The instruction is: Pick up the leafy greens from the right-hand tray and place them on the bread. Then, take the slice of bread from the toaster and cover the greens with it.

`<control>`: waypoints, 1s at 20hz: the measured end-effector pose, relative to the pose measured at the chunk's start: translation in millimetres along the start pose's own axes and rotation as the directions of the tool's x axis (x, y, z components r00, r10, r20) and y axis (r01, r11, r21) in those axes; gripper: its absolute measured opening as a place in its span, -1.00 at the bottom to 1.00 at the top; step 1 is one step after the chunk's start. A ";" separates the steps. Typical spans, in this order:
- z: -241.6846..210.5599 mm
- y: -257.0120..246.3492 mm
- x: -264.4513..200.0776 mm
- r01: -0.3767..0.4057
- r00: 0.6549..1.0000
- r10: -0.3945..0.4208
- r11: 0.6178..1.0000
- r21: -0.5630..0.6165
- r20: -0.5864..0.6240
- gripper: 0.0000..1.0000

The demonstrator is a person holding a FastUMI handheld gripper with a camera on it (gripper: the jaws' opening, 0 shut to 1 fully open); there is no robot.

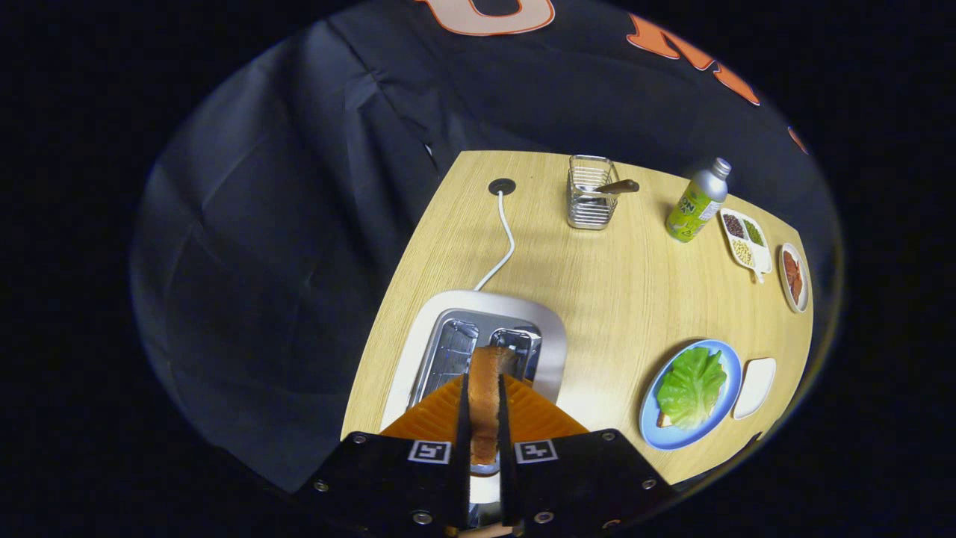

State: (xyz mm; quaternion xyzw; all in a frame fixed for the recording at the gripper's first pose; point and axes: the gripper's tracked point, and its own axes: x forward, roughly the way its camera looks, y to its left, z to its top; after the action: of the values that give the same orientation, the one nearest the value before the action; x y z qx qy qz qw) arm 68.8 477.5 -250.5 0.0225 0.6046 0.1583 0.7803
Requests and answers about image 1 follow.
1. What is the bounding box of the toasted bread slice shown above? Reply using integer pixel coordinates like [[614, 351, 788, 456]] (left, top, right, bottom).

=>
[[468, 345, 521, 466]]

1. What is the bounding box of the blue plate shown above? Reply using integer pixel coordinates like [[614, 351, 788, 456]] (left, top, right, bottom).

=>
[[639, 339, 743, 451]]

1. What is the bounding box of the white toaster cable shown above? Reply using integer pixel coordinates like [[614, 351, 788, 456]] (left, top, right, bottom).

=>
[[474, 191, 517, 292]]

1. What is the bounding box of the green metal bottle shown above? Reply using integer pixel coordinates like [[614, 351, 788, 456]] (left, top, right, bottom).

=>
[[665, 157, 733, 244]]

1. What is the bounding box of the white toaster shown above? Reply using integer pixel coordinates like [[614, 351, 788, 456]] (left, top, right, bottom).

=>
[[379, 289, 568, 509]]

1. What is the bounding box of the small white square plate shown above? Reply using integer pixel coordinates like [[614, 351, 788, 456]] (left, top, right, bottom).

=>
[[732, 357, 777, 421]]

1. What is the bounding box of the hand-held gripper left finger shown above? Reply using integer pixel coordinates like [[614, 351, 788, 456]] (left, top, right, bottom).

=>
[[299, 374, 473, 538]]

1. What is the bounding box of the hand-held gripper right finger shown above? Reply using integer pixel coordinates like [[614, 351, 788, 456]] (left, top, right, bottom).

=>
[[497, 374, 677, 538]]

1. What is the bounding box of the white oval plate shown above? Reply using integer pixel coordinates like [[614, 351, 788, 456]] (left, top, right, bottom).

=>
[[778, 243, 811, 314]]

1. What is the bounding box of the green lettuce leaf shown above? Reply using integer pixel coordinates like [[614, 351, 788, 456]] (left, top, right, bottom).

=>
[[656, 346, 728, 430]]

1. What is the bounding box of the wire utensil holder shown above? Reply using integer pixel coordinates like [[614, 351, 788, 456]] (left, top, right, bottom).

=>
[[566, 154, 619, 230]]

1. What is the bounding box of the white divided dish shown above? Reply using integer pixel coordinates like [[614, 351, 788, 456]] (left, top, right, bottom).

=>
[[718, 208, 774, 285]]

